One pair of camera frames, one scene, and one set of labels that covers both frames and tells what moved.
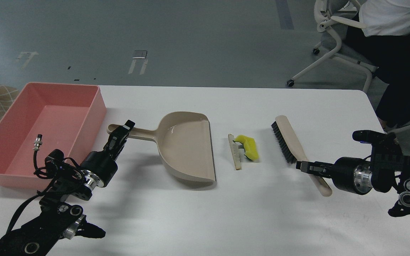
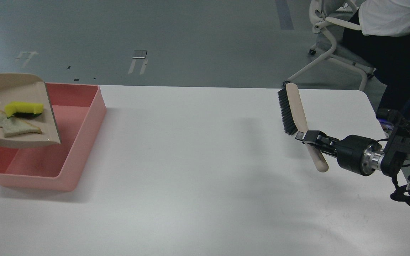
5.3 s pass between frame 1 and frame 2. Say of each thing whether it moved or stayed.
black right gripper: moved
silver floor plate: stayed
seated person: stayed
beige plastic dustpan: moved
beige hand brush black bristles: moved
